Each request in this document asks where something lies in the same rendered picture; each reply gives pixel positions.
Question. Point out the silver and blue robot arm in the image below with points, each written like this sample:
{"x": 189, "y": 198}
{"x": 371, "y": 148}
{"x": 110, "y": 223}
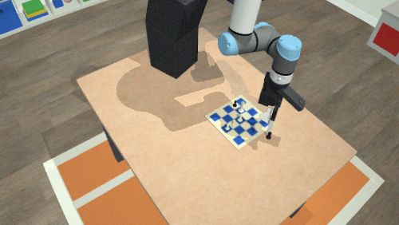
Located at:
{"x": 240, "y": 38}

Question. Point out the blue and cream chessboard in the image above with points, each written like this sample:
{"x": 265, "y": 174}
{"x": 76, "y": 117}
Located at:
{"x": 243, "y": 132}

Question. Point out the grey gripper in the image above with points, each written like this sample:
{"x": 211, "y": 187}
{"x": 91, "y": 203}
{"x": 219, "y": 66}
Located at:
{"x": 270, "y": 96}

